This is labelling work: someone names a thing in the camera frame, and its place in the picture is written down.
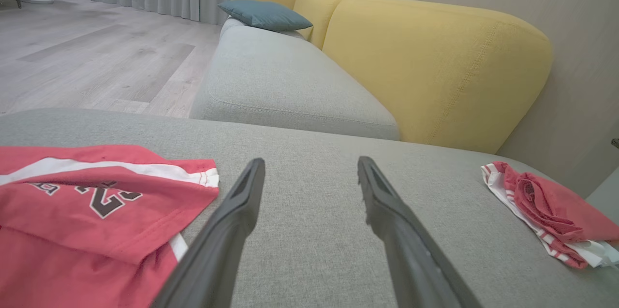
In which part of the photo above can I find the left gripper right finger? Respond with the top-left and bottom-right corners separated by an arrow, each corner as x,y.
357,155 -> 484,308

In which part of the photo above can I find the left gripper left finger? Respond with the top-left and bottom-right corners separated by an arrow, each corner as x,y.
150,158 -> 266,308

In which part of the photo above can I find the red basketball jersey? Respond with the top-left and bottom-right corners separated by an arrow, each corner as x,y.
0,144 -> 220,308

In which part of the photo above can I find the red Bulls 23 jersey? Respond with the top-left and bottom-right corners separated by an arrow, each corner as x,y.
481,161 -> 619,270

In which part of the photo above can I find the large grey fabric sofa seat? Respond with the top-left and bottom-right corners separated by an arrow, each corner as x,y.
0,107 -> 619,308

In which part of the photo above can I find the grey sofa seat cushion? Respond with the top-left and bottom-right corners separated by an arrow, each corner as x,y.
190,18 -> 401,142

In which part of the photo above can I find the large yellow sofa backrest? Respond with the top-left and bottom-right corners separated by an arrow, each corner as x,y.
322,0 -> 554,155

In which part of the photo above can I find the teal throw pillow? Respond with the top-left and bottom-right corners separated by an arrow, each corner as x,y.
218,0 -> 314,32

